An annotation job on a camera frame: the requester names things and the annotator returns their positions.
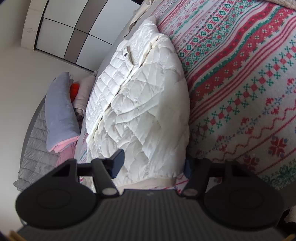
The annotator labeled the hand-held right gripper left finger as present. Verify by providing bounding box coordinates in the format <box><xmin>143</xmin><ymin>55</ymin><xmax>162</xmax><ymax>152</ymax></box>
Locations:
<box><xmin>50</xmin><ymin>149</ymin><xmax>125</xmax><ymax>198</ymax></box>

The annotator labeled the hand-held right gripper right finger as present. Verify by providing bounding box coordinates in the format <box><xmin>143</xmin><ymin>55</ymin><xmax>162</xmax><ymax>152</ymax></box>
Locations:
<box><xmin>180</xmin><ymin>158</ymin><xmax>255</xmax><ymax>198</ymax></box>

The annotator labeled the white quilted hooded jacket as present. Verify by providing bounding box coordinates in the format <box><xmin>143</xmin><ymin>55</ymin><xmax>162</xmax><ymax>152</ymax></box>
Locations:
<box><xmin>85</xmin><ymin>16</ymin><xmax>191</xmax><ymax>189</ymax></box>

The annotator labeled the bed with grey sheet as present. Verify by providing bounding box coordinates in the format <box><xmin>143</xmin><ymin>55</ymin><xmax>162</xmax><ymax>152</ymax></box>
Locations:
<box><xmin>76</xmin><ymin>70</ymin><xmax>102</xmax><ymax>163</ymax></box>

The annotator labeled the pink blanket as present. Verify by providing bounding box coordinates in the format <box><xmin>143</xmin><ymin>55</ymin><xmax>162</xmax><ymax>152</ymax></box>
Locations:
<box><xmin>50</xmin><ymin>136</ymin><xmax>80</xmax><ymax>166</ymax></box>

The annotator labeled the beige pillow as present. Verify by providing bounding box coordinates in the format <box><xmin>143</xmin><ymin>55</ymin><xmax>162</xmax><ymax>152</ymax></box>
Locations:
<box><xmin>73</xmin><ymin>75</ymin><xmax>97</xmax><ymax>119</ymax></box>

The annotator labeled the long grey pillow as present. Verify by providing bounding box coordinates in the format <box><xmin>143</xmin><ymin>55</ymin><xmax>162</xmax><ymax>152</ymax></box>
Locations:
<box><xmin>45</xmin><ymin>72</ymin><xmax>81</xmax><ymax>152</ymax></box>

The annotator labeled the grey quilted mattress pad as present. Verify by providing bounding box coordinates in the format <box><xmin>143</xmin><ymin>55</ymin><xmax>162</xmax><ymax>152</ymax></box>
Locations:
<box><xmin>13</xmin><ymin>95</ymin><xmax>61</xmax><ymax>192</ymax></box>

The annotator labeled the orange cushion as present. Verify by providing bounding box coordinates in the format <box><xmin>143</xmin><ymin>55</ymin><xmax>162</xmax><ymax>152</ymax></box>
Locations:
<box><xmin>70</xmin><ymin>83</ymin><xmax>80</xmax><ymax>101</ymax></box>

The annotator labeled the red green patterned blanket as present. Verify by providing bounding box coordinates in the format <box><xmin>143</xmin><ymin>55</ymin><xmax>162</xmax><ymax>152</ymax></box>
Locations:
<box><xmin>80</xmin><ymin>0</ymin><xmax>296</xmax><ymax>202</ymax></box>

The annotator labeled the white grey wardrobe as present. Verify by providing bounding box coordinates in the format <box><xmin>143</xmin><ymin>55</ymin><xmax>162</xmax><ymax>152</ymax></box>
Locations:
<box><xmin>21</xmin><ymin>0</ymin><xmax>144</xmax><ymax>72</ymax></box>

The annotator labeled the cream cloth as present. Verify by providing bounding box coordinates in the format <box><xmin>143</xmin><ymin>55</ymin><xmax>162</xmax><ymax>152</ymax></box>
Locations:
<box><xmin>124</xmin><ymin>0</ymin><xmax>158</xmax><ymax>40</ymax></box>

